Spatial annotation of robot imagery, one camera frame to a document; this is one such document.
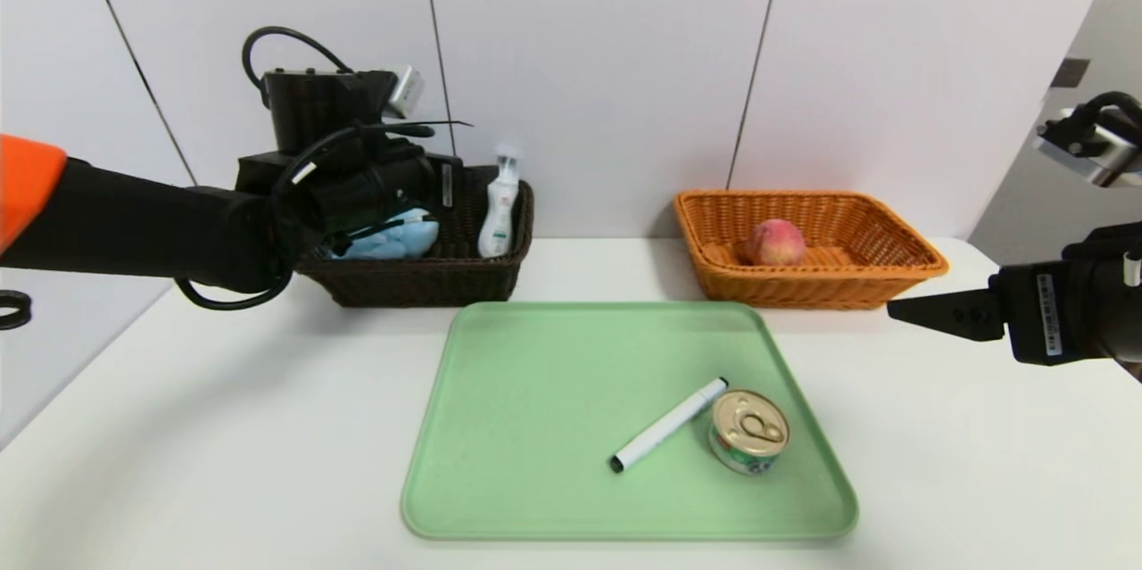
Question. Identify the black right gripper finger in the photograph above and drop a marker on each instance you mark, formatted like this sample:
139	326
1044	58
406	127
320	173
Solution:
968	318
955	296

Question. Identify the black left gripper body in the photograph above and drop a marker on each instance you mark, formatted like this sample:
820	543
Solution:
448	185

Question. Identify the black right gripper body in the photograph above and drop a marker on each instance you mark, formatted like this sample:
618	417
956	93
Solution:
1035	313

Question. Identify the white bottle with clear cap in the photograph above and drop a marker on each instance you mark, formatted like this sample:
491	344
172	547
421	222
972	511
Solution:
498	213

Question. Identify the blue mesh bath sponge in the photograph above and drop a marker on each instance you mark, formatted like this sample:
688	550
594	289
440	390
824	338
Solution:
406	240

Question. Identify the red peach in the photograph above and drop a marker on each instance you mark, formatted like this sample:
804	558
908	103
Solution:
776	242

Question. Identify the white marker pen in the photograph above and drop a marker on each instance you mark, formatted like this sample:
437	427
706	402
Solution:
665	425

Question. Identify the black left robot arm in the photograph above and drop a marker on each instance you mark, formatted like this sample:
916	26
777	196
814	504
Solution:
134	227

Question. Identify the dark brown wicker basket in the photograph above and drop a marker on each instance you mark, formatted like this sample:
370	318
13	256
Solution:
419	284

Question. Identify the orange wicker basket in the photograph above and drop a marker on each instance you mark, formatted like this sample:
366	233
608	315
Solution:
803	289

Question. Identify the thin black zip tie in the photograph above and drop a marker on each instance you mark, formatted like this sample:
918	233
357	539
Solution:
446	123

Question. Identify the tin can with gold lid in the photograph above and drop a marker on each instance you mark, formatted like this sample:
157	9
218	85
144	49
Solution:
749	427

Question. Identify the green plastic tray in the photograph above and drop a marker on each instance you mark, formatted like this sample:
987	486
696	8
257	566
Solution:
535	463

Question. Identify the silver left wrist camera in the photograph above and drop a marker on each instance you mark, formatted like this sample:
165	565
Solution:
406	91

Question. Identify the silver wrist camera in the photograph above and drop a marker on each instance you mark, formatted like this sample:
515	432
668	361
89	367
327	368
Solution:
1084	146
406	91

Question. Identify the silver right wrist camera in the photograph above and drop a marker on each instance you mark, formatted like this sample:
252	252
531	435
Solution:
1084	146

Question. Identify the small black wall plate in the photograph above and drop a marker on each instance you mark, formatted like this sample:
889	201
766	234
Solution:
1071	73

